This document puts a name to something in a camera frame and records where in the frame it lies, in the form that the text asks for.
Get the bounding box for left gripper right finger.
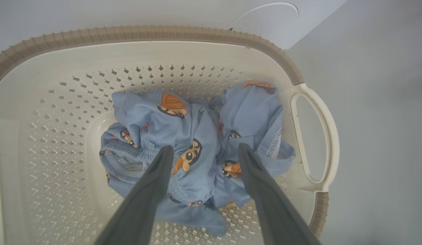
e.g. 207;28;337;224
238;143;322;245

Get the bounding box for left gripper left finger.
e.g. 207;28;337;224
94;145;174;245

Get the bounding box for blue cartoon print clothes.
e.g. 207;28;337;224
99;81;296;238

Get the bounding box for cream basket with brown rim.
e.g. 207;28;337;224
0;24;340;245

